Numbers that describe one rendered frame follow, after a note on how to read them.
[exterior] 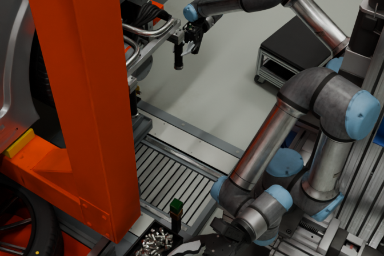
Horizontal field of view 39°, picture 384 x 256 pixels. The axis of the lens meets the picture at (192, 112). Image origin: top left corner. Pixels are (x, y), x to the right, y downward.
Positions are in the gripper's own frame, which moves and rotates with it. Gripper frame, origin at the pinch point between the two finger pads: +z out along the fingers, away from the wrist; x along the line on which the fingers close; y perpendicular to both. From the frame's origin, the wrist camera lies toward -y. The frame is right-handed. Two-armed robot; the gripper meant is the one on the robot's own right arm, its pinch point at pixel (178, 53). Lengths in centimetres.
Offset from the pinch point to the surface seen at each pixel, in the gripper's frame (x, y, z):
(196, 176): 13, -82, 2
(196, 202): 22, -77, 18
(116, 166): 21, 15, 71
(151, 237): 32, -26, 69
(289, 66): 27, -53, -74
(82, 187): 9, -1, 76
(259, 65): 8, -65, -78
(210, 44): -36, -83, -95
